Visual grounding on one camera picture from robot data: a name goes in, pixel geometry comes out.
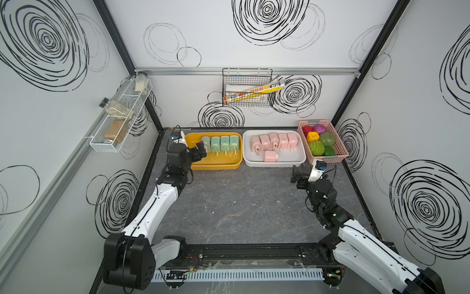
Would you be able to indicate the red toy pepper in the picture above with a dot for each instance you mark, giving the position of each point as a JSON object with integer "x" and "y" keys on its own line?
{"x": 306, "y": 130}

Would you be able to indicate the white plastic storage tray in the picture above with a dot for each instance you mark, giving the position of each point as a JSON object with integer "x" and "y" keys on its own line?
{"x": 287, "y": 158}

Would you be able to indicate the black wire wall basket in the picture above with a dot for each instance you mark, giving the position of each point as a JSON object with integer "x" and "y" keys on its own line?
{"x": 237, "y": 83}

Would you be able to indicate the white slotted cable duct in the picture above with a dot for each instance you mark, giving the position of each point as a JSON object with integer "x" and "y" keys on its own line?
{"x": 237, "y": 275}

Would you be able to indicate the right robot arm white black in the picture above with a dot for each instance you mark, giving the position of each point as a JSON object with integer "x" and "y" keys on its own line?
{"x": 351, "y": 245}

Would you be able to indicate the aluminium wall rail left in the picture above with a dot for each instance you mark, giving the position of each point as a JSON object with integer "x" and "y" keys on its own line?
{"x": 29, "y": 227}

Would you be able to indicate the dark green toy vegetable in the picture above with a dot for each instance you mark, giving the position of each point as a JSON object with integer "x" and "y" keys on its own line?
{"x": 317, "y": 148}

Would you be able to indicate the yellow red foil roll box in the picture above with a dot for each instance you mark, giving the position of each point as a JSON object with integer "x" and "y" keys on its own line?
{"x": 253, "y": 92}

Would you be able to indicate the glass jar on shelf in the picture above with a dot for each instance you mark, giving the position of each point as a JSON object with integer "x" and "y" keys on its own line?
{"x": 141, "y": 79}

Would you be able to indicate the pink perforated plastic basket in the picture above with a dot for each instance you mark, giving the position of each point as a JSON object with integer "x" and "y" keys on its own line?
{"x": 339, "y": 147}

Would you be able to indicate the green toy apple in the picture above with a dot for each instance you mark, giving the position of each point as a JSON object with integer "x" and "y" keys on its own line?
{"x": 328, "y": 139}

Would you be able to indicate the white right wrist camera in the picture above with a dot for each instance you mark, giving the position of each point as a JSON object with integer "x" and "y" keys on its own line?
{"x": 319, "y": 167}

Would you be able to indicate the black corner frame post right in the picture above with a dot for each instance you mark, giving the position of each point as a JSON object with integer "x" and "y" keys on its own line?
{"x": 378, "y": 45}

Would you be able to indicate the aluminium wall rail back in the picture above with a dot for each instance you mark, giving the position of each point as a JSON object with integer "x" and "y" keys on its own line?
{"x": 351, "y": 71}

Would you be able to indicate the yellow plastic storage tray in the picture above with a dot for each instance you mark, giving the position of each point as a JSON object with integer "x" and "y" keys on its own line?
{"x": 229, "y": 161}

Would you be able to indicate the black corner frame post left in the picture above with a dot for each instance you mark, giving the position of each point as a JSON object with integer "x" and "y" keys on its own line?
{"x": 124, "y": 54}

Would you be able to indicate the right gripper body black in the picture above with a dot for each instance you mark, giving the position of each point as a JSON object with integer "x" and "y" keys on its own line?
{"x": 304, "y": 184}

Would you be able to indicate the purple toy vegetable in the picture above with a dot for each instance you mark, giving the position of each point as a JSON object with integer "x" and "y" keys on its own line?
{"x": 319, "y": 129}

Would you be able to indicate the aluminium wall rail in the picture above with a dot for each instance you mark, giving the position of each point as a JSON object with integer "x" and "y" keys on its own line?
{"x": 29, "y": 227}
{"x": 351, "y": 71}

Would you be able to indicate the black corner frame post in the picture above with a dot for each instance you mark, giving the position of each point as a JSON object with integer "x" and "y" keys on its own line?
{"x": 378, "y": 45}
{"x": 124, "y": 54}

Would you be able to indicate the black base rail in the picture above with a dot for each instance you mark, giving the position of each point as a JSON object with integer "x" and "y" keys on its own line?
{"x": 257, "y": 251}

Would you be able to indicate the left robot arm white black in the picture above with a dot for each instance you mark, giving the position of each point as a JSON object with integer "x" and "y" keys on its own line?
{"x": 143, "y": 227}

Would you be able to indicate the yellow toy pepper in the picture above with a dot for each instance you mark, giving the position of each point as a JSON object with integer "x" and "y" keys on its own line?
{"x": 312, "y": 136}

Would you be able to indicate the clear bottle on shelf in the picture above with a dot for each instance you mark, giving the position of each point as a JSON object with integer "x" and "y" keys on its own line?
{"x": 116, "y": 109}

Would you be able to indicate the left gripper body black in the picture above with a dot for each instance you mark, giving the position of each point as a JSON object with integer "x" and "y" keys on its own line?
{"x": 192, "y": 157}

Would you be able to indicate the white wire wall shelf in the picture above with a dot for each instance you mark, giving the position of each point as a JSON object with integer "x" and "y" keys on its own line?
{"x": 127, "y": 96}

